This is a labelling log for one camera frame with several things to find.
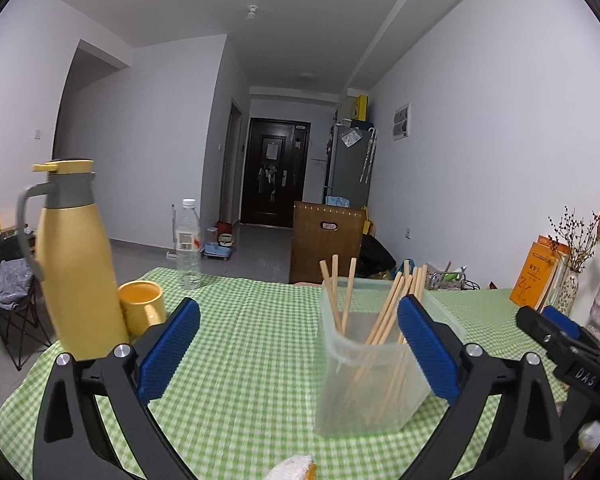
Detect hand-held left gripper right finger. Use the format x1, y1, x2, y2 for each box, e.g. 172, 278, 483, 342
396, 295, 566, 480

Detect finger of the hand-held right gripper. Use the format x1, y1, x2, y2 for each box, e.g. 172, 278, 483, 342
516, 306, 569, 361
541, 305, 596, 349

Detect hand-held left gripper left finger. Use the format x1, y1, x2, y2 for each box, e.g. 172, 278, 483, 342
32, 297, 201, 480

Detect bunch of chopsticks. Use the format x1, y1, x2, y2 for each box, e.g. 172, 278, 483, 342
319, 254, 429, 411

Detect translucent plastic container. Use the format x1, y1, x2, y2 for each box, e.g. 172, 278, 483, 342
314, 277, 468, 436

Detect floral ceramic vase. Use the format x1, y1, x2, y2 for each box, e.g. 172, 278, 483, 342
555, 270, 579, 317

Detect yellow mug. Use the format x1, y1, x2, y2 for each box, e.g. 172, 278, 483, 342
118, 281, 167, 338

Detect orange white book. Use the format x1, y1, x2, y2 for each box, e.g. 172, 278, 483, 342
535, 234, 573, 311

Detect dried flower branches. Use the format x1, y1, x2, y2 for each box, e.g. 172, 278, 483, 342
547, 205, 600, 273

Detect green checked tablecloth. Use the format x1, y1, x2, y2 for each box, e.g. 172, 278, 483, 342
0, 266, 581, 480

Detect clear plastic water bottle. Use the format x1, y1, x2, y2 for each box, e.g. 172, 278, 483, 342
175, 199, 203, 291

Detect black bag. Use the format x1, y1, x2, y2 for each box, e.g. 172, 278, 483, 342
361, 234, 397, 278

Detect pet bowl stand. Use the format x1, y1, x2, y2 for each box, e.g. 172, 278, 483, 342
202, 221, 237, 261

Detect yellow thermos jug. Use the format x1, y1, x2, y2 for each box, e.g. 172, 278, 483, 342
16, 159, 130, 361

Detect brown wooden cabinet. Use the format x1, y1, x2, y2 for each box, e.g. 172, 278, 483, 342
290, 201, 367, 285

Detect black folding chair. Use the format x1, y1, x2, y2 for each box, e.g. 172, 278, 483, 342
0, 232, 53, 371

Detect white and yellow cloth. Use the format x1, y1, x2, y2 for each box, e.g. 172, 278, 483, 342
269, 454, 319, 480

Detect grey cloth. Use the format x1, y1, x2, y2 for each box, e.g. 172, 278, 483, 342
0, 259, 33, 311

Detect grey refrigerator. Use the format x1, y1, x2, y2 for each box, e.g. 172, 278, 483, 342
323, 120, 375, 208

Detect dark front door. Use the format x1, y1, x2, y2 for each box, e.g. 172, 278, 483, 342
241, 117, 311, 228

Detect white hanging umbrella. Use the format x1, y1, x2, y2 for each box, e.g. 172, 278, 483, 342
360, 128, 378, 184

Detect wire rack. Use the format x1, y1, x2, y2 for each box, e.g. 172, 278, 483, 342
425, 262, 481, 292

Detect white wall panel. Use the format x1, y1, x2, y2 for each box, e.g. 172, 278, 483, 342
393, 104, 411, 142

